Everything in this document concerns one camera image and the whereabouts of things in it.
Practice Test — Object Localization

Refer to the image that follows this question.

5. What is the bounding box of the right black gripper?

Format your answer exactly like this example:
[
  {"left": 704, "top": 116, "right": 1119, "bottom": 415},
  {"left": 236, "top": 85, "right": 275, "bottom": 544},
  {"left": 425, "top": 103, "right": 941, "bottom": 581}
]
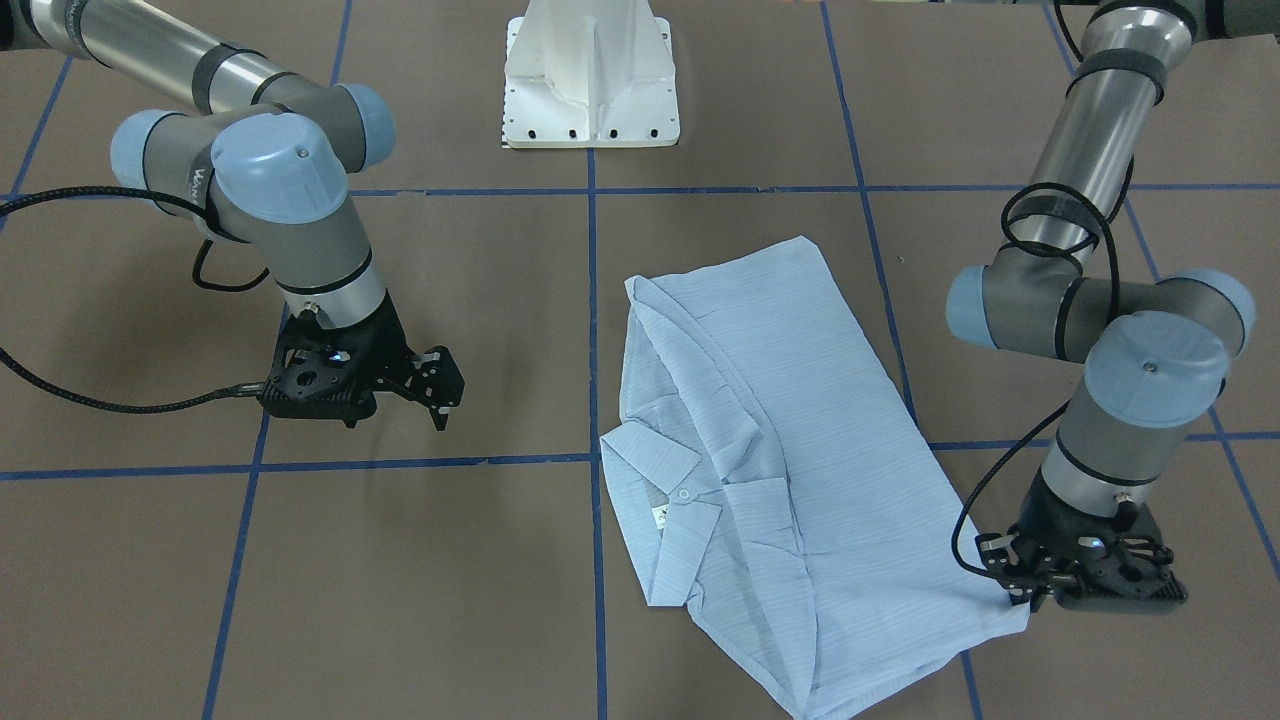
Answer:
[{"left": 257, "top": 293, "right": 415, "bottom": 428}]

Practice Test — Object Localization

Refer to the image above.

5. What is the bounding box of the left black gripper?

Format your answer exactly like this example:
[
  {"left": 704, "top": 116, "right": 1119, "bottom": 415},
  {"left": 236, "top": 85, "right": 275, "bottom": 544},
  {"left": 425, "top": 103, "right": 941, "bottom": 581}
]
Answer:
[{"left": 1015, "top": 477, "right": 1188, "bottom": 612}]

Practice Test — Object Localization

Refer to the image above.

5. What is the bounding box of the light blue striped shirt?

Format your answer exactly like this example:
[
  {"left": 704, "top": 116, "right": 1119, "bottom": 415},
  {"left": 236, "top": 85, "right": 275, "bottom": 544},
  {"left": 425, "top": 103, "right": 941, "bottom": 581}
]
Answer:
[{"left": 600, "top": 237, "right": 1029, "bottom": 719}]

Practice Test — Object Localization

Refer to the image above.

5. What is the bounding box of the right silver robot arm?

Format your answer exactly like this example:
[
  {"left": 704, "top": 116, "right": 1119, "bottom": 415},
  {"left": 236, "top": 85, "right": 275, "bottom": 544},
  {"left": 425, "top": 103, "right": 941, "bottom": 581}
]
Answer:
[{"left": 3, "top": 1, "right": 416, "bottom": 427}]

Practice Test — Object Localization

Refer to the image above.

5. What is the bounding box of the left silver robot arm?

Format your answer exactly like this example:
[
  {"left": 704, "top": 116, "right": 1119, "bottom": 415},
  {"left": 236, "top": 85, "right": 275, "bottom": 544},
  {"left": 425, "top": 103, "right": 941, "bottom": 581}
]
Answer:
[{"left": 946, "top": 1, "right": 1277, "bottom": 614}]

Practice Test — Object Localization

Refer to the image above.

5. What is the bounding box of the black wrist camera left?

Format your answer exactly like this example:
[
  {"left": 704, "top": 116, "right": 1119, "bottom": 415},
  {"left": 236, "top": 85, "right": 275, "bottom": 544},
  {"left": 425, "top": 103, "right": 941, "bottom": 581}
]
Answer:
[{"left": 974, "top": 528, "right": 1052, "bottom": 612}]

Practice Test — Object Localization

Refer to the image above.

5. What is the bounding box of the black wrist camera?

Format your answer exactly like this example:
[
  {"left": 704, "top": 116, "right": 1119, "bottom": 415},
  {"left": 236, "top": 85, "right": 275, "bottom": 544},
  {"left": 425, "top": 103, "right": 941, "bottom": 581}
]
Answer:
[
  {"left": 385, "top": 345, "right": 465, "bottom": 430},
  {"left": 974, "top": 528, "right": 1052, "bottom": 612}
]

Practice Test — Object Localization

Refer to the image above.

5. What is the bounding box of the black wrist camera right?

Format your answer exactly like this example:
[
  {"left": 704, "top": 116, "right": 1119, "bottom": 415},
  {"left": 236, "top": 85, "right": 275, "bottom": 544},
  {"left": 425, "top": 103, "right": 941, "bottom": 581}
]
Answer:
[{"left": 385, "top": 345, "right": 465, "bottom": 430}]

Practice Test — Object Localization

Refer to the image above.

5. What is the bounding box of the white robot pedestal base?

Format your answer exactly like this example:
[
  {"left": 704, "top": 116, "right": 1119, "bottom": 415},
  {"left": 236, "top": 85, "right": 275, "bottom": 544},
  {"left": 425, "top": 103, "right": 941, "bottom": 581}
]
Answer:
[{"left": 502, "top": 1, "right": 681, "bottom": 149}]

